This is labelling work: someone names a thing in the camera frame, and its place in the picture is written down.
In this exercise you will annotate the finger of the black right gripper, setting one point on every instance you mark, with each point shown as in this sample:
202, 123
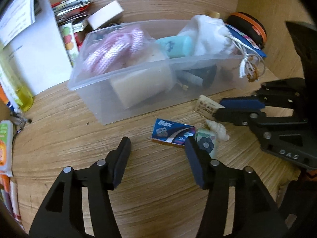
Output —
249, 117
247, 103

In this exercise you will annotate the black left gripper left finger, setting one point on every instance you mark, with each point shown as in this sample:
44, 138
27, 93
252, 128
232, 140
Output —
61, 212

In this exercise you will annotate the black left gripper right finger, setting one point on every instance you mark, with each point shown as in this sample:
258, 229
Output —
255, 213

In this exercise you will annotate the cream spiral seashell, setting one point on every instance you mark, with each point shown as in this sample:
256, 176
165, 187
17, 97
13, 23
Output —
219, 130

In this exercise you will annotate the green flower pattern card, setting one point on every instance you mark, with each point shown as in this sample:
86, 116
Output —
207, 141

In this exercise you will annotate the blue razor blade box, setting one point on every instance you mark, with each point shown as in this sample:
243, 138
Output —
171, 132

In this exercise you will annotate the black dark object in bin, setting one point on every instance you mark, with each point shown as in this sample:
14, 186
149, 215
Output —
199, 77

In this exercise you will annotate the small wooden inscribed block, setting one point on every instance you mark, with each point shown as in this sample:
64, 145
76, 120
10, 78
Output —
207, 107

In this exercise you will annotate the blue patchwork pouch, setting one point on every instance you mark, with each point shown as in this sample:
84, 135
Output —
245, 40

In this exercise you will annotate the black orange zipper case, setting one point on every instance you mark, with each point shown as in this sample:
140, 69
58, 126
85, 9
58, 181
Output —
250, 26

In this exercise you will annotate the teal soap bar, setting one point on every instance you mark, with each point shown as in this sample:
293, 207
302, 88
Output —
176, 46

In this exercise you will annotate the cream lotion tube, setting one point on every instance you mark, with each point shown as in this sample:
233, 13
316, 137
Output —
214, 14

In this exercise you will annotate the cream foam block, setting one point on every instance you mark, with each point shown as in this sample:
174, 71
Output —
135, 87

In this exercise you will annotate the yellow liquid spray bottle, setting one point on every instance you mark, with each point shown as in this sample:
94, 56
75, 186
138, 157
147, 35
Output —
18, 94

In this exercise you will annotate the clear plastic storage bin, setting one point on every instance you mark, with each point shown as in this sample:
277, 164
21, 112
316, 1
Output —
97, 93

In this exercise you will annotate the orange tube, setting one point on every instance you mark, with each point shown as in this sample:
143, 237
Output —
5, 100

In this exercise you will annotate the white cardboard box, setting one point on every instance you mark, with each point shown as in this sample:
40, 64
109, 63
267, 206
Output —
105, 15

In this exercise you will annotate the white paper file holder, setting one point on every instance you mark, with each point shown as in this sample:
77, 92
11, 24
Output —
32, 45

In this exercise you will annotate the fruit pattern box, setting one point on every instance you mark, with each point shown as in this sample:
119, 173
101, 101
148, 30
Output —
68, 37

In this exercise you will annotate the stack of books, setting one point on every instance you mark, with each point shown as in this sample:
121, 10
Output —
73, 12

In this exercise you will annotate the white drawstring pouch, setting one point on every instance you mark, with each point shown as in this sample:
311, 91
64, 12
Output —
210, 36

